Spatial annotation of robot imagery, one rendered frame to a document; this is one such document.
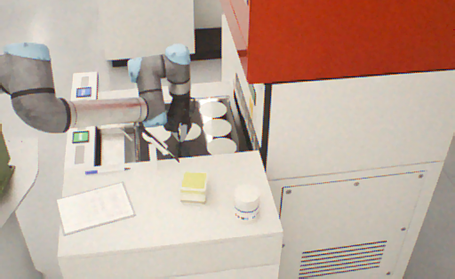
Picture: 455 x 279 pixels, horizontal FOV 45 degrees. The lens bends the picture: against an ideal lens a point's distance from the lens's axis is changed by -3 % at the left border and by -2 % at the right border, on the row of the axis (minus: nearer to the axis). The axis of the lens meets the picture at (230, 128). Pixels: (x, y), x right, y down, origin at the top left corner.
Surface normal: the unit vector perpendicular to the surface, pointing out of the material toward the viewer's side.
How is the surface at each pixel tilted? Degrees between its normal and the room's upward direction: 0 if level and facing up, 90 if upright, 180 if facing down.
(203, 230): 0
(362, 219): 90
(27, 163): 0
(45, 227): 0
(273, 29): 90
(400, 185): 90
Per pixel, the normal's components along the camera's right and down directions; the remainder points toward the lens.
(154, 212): 0.01, -0.77
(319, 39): 0.16, 0.62
